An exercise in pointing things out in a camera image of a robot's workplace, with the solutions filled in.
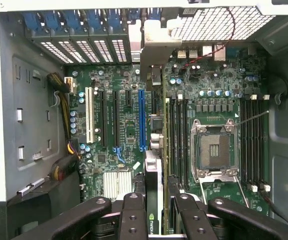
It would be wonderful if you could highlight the silver chipset heatsink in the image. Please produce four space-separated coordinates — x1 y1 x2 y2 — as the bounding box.
103 171 133 201

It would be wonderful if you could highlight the metal socket cover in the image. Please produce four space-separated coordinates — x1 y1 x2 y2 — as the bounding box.
197 173 251 210

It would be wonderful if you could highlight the CPU socket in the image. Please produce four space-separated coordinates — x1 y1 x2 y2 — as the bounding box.
190 118 240 183

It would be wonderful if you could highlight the black RAM stick white label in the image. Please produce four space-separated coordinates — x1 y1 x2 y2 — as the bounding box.
165 96 173 187

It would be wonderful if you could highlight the green motherboard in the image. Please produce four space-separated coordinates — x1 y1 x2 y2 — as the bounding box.
65 44 271 218

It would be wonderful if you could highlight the black plastic shroud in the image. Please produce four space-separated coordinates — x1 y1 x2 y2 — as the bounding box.
6 172 85 240

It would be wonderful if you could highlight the blue expansion slot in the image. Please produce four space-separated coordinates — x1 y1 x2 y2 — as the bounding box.
138 89 146 153

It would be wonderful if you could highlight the long black expansion slot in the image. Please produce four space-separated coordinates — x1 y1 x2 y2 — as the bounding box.
151 91 158 115
98 89 107 148
112 89 120 148

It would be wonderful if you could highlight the white expansion slot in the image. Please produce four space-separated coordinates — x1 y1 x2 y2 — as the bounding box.
84 86 95 144

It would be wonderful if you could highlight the thin metal locking lever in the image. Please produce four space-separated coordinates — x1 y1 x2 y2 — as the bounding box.
230 109 270 127

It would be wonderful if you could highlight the open black PC case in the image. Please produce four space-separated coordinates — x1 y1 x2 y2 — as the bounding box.
0 0 288 240

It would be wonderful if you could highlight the grey power supply unit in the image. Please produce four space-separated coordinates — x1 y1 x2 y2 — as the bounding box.
0 14 69 202

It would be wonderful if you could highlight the white power connector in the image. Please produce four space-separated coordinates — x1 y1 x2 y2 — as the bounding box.
64 76 78 95

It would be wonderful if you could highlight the blue card retention clip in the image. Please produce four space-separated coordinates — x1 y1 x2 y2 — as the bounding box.
23 11 44 30
106 11 125 28
64 11 83 28
86 11 105 28
44 11 63 29

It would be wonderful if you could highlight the yellow black power wire bundle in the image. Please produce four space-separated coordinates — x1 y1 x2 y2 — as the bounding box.
46 71 82 182

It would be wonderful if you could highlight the red black twisted wire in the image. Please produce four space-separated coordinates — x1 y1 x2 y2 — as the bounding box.
181 6 236 72

